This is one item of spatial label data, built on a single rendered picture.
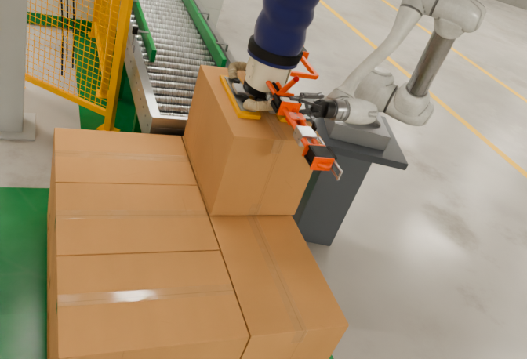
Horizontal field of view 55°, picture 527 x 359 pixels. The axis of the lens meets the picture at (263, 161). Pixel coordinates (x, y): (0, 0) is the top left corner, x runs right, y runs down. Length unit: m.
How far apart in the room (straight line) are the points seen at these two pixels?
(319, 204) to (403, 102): 0.77
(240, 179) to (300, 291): 0.50
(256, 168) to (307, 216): 0.97
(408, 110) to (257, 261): 1.09
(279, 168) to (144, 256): 0.64
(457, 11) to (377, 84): 0.59
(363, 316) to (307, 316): 0.95
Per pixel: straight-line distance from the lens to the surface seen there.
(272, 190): 2.14
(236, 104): 2.09
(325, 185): 2.81
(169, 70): 3.22
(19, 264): 2.60
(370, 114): 2.11
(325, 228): 3.01
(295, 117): 1.86
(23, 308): 2.44
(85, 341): 1.68
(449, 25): 2.24
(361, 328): 2.77
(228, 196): 2.09
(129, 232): 1.99
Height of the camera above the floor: 1.92
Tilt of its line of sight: 32 degrees down
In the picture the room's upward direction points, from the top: 20 degrees clockwise
